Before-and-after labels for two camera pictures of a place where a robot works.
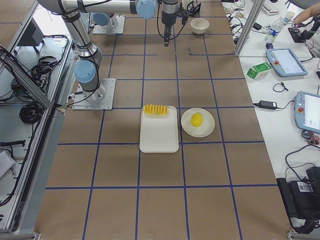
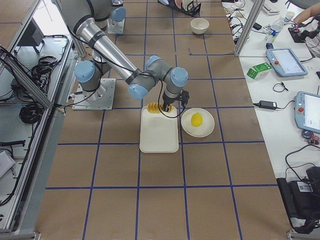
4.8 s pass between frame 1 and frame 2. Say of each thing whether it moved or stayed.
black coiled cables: stayed
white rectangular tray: stayed
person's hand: stayed
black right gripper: moved
